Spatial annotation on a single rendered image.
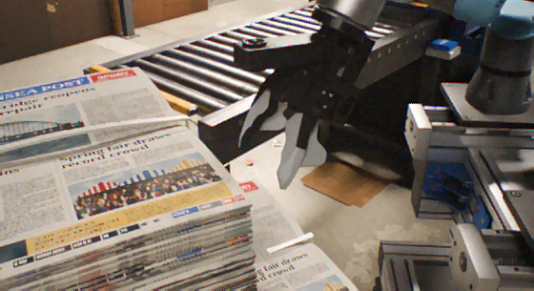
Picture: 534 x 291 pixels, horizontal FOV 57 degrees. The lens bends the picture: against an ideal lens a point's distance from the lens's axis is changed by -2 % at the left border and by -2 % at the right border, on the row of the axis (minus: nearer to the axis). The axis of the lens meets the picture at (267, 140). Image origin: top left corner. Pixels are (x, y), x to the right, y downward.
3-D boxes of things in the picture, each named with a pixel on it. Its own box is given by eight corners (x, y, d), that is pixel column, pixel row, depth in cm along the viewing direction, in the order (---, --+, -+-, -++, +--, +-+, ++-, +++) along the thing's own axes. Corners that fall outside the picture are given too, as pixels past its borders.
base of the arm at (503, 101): (517, 90, 126) (526, 52, 121) (540, 115, 113) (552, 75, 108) (458, 88, 127) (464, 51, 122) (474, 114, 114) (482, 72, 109)
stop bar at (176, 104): (188, 117, 116) (187, 110, 115) (88, 73, 141) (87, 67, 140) (198, 113, 118) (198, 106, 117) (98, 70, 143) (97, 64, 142)
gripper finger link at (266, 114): (267, 155, 71) (309, 114, 66) (234, 147, 67) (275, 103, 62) (262, 139, 72) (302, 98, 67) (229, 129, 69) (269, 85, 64)
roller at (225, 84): (255, 111, 129) (258, 92, 128) (145, 68, 156) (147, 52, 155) (267, 110, 133) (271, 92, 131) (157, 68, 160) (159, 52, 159)
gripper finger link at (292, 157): (327, 197, 59) (338, 122, 61) (290, 189, 56) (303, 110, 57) (309, 196, 62) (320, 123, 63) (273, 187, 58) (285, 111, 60)
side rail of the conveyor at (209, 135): (215, 172, 118) (213, 126, 112) (199, 163, 121) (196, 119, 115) (449, 41, 206) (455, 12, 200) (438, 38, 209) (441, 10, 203)
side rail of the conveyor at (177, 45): (98, 111, 147) (92, 72, 141) (88, 106, 150) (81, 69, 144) (348, 19, 235) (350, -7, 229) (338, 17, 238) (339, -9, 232)
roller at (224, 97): (236, 117, 124) (242, 98, 123) (127, 72, 151) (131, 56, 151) (250, 118, 128) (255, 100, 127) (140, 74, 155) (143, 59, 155)
